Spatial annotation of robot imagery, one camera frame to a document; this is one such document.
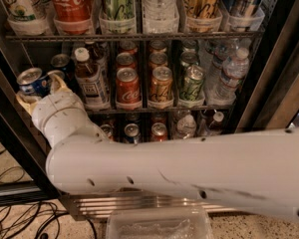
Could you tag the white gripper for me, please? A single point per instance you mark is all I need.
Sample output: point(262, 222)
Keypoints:
point(55, 106)

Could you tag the blue pepsi can front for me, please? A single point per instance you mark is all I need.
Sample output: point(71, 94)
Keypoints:
point(34, 82)

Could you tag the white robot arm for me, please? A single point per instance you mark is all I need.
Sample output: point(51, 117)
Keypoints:
point(256, 172)

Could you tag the orange can bottom shelf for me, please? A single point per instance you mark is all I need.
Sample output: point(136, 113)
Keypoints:
point(108, 130)

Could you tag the orange can shelf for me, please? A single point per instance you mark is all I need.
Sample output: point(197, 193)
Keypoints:
point(200, 15)
point(108, 130)

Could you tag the red coca-cola can front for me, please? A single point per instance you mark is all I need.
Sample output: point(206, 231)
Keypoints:
point(128, 86)

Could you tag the white 7up can top shelf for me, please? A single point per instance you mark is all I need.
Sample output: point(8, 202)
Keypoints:
point(26, 17)

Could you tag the red coca-cola can top shelf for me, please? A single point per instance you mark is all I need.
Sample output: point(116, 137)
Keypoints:
point(73, 17)

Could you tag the red coca-cola can back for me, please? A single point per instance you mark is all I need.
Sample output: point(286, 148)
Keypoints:
point(128, 46)

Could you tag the blue pepsi can bottom shelf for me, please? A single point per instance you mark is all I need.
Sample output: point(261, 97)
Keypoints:
point(132, 133)

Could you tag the green can top shelf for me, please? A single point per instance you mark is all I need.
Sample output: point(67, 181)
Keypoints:
point(119, 15)

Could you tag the stainless fridge base grille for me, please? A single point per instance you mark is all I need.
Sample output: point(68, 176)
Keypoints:
point(101, 206)

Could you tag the red can bottom shelf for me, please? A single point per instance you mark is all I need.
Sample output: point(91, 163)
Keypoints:
point(158, 132)

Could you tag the orange lacroix can back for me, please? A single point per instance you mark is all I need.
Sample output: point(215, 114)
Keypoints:
point(157, 46)

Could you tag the clear water bottle top shelf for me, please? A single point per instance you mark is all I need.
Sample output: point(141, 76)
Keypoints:
point(160, 16)

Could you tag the water bottle bottom shelf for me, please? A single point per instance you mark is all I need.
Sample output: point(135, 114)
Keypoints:
point(185, 128)

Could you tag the green lacroix can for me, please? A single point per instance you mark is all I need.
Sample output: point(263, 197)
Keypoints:
point(187, 59)
point(191, 85)
point(189, 45)

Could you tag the green lacroix can front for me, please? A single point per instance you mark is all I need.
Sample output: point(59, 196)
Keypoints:
point(191, 85)

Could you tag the green lacroix can back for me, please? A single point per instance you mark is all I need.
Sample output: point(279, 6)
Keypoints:
point(189, 45)

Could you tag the tea bottle bottom shelf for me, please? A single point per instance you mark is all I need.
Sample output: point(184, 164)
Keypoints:
point(210, 123)

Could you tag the orange can top shelf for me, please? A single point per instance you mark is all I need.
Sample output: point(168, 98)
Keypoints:
point(200, 15)

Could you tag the dark striped can top shelf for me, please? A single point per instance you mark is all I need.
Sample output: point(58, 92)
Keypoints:
point(241, 14)

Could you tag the fridge glass door right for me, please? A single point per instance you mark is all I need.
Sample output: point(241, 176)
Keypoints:
point(270, 94)

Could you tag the brown tea bottle white cap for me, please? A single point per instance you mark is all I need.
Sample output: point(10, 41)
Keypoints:
point(90, 80)

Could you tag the tea bottle behind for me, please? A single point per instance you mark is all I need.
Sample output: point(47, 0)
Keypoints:
point(98, 55)

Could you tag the clear plastic bin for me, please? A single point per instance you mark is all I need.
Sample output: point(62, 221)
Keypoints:
point(160, 223)

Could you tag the clear water bottle behind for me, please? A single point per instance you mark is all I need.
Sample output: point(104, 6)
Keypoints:
point(220, 50)

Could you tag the clear water bottle front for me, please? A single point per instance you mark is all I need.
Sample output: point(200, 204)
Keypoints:
point(233, 70)

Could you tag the middle wire shelf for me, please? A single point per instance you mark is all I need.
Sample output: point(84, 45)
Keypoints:
point(154, 110)

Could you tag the wire shelf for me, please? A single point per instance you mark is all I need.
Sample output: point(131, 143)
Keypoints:
point(154, 110)
point(133, 37)

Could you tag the top wire shelf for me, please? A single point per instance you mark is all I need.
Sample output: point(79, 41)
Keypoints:
point(133, 37)

